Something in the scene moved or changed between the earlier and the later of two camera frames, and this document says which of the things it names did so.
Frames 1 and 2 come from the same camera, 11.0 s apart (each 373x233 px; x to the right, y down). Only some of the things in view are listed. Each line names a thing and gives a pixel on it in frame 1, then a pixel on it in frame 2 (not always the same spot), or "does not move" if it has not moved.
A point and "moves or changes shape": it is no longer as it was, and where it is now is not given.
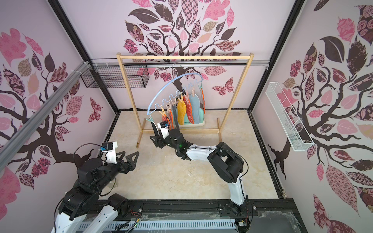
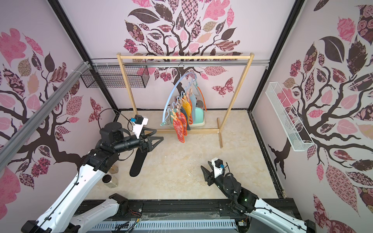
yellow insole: x=181 y=108 -> x=188 y=108
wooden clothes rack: x=121 y=56 does not move
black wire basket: x=137 y=76 does not move
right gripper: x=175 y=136 -> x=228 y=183
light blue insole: x=195 y=102 does not move
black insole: x=175 y=116 -> x=139 y=159
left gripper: x=130 y=165 -> x=147 y=145
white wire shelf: x=285 y=117 does not move
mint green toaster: x=187 y=123 -> x=198 y=114
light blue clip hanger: x=147 y=118 -> x=173 y=111
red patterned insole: x=171 y=120 moves or changes shape
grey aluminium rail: x=12 y=143 does not move
